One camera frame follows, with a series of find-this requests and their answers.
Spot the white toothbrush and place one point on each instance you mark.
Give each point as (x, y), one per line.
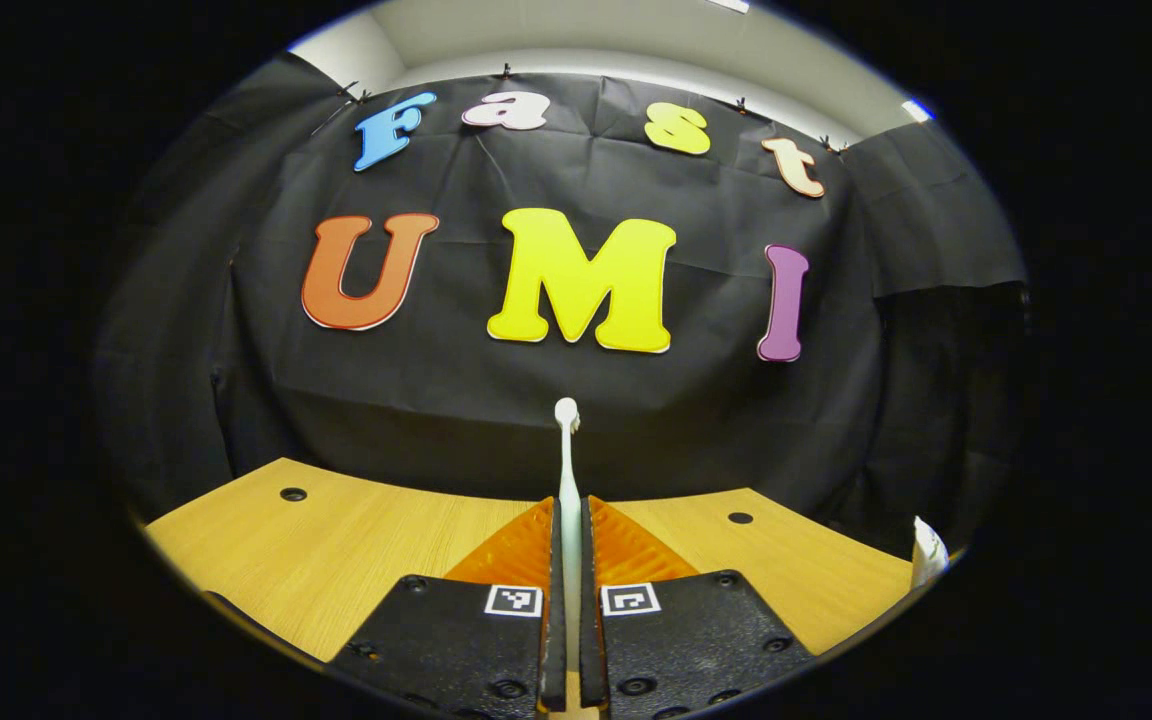
(570, 520)

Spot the white toothpaste tube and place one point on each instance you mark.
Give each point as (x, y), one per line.
(927, 555)

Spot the black backdrop cloth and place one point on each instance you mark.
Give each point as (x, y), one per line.
(556, 400)

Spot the wooden desktop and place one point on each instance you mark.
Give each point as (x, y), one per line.
(336, 560)

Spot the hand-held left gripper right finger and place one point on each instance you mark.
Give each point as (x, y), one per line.
(591, 640)

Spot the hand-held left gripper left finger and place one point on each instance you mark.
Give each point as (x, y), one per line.
(554, 640)

